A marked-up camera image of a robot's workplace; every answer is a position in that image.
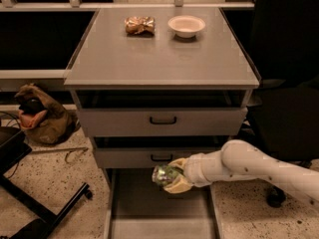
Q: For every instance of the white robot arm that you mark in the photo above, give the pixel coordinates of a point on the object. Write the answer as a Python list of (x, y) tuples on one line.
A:
[(239, 160)]

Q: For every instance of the white bowl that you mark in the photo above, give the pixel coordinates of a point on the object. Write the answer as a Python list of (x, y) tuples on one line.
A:
[(186, 26)]

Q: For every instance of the middle drawer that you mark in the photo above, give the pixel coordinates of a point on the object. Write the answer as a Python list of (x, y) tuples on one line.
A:
[(149, 151)]

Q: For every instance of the brown bag on floor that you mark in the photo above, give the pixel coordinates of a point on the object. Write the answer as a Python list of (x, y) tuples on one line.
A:
[(42, 118)]

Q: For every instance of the black office chair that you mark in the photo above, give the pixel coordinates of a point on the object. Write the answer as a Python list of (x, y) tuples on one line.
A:
[(282, 39)]

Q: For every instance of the grey drawer cabinet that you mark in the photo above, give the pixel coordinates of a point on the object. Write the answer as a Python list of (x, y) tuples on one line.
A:
[(112, 59)]

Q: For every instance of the drawer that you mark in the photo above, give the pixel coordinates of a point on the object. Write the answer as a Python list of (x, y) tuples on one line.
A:
[(139, 209), (158, 113), (149, 151)]

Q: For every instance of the crushed green can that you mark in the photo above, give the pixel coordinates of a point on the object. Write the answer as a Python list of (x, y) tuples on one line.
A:
[(165, 174)]

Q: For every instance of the bottom drawer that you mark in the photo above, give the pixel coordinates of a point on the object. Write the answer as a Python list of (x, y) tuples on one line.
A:
[(139, 209)]

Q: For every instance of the top drawer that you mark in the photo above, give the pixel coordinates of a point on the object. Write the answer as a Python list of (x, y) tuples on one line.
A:
[(158, 113)]

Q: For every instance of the black stand base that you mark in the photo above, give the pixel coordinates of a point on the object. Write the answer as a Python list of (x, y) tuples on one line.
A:
[(12, 150)]

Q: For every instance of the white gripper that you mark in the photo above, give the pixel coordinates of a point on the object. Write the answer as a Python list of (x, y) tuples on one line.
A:
[(193, 171)]

